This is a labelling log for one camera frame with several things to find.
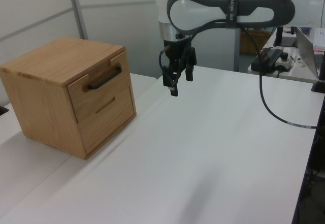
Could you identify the cardboard box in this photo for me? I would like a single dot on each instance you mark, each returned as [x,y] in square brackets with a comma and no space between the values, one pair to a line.
[250,42]

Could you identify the black clamp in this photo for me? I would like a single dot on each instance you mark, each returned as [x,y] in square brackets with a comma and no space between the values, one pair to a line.
[3,110]

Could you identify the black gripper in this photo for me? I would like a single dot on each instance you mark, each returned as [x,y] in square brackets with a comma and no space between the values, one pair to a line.
[177,51]

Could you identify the wooden two-drawer cabinet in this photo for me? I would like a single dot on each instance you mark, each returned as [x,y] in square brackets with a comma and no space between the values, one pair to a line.
[43,94]

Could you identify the white emergency stop button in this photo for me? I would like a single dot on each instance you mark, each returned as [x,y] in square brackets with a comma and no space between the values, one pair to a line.
[285,62]

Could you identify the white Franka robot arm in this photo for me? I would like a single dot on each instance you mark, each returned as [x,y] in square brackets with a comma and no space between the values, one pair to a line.
[195,8]

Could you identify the white side desk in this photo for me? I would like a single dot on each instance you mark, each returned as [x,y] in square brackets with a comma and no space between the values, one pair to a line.
[297,75]

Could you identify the grey partition post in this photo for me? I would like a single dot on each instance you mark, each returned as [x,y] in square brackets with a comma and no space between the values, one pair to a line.
[78,10]

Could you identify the black electronics box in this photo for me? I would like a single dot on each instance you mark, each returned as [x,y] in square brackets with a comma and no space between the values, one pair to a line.
[269,59]

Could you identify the silver laptop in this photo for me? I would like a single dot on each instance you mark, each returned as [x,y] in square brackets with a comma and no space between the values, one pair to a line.
[308,53]

